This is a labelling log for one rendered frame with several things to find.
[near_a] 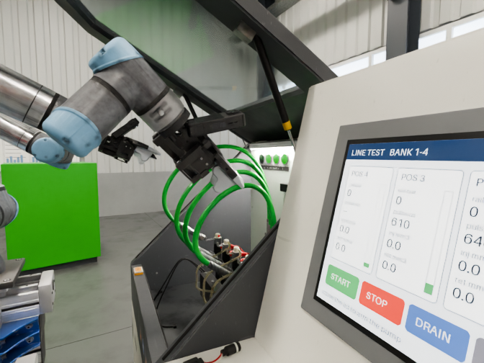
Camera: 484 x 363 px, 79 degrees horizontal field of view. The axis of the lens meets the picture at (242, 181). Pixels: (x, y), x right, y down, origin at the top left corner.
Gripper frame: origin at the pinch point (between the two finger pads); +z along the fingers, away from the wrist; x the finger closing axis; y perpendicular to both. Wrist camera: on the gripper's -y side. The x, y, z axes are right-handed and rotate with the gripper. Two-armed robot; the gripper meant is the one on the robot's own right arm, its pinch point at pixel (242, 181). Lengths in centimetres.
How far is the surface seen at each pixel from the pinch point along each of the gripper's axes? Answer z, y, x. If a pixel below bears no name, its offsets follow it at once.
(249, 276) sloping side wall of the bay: 14.9, 12.4, 8.6
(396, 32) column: 164, -277, -318
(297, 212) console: 9.6, -4.9, 8.3
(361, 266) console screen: 8.5, -6.8, 27.9
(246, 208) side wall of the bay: 46, 11, -57
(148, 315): 17.1, 44.6, -6.2
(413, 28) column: 178, -303, -319
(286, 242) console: 13.3, 1.1, 9.4
